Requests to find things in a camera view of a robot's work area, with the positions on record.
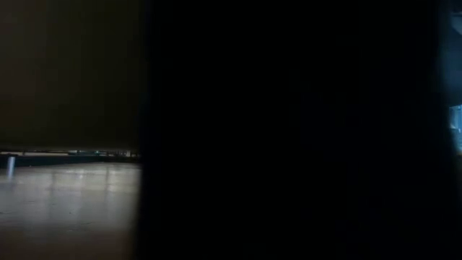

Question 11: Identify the black aluminium table frame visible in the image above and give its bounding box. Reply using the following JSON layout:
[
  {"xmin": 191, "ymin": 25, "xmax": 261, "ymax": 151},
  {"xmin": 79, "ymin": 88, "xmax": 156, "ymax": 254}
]
[{"xmin": 0, "ymin": 154, "xmax": 141, "ymax": 168}]

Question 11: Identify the wooden shelf with black frame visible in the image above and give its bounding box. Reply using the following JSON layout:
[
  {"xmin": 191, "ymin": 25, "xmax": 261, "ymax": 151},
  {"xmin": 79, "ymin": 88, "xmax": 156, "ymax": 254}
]
[{"xmin": 0, "ymin": 0, "xmax": 445, "ymax": 260}]

